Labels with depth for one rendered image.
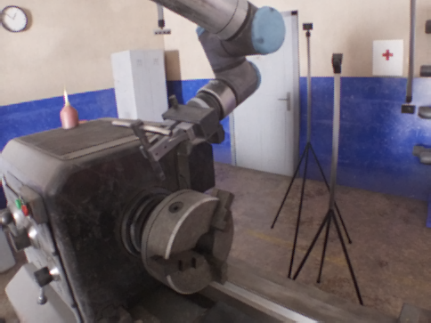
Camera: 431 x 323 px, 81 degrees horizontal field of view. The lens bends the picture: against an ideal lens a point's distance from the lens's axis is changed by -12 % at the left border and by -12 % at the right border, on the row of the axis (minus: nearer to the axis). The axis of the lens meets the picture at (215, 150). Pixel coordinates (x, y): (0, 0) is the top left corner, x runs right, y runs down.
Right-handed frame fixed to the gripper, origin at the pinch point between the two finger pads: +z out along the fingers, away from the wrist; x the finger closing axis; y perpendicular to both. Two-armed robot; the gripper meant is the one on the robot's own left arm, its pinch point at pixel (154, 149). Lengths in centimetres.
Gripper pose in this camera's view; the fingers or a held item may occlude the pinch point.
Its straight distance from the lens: 59.2
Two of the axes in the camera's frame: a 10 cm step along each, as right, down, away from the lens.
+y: -3.0, -7.9, -5.3
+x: 7.2, 1.8, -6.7
